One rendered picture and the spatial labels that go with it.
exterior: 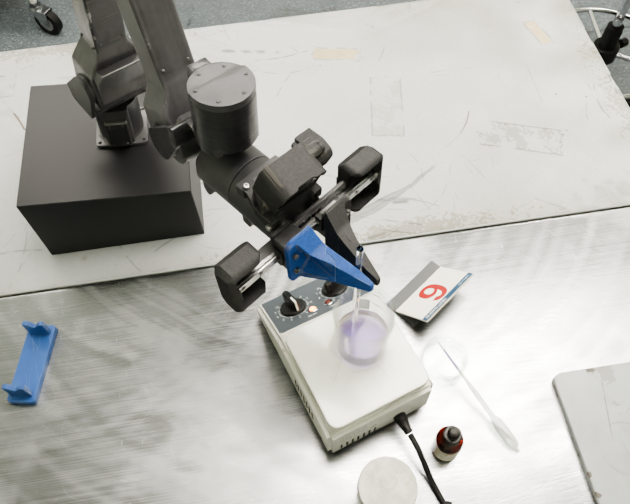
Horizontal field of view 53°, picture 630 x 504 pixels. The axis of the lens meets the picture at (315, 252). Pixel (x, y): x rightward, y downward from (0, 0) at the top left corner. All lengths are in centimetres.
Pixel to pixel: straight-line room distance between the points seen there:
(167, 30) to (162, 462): 46
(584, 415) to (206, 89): 55
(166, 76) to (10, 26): 229
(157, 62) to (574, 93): 70
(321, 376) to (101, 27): 43
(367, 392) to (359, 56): 61
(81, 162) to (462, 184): 52
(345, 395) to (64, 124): 52
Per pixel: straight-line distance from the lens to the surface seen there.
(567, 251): 91
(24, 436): 84
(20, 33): 283
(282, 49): 112
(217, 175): 59
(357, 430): 70
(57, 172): 86
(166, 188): 82
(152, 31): 60
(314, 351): 70
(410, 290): 83
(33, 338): 87
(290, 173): 50
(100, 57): 75
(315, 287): 79
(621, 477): 80
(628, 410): 83
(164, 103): 61
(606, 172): 101
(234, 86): 54
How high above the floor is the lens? 163
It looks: 59 degrees down
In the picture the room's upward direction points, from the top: 3 degrees counter-clockwise
